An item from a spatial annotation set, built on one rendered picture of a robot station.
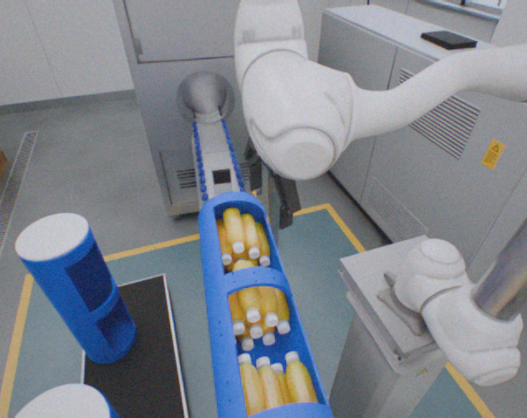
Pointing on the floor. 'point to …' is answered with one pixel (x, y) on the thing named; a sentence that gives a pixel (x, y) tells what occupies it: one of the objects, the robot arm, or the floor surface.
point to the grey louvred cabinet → (433, 143)
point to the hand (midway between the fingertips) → (270, 202)
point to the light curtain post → (273, 210)
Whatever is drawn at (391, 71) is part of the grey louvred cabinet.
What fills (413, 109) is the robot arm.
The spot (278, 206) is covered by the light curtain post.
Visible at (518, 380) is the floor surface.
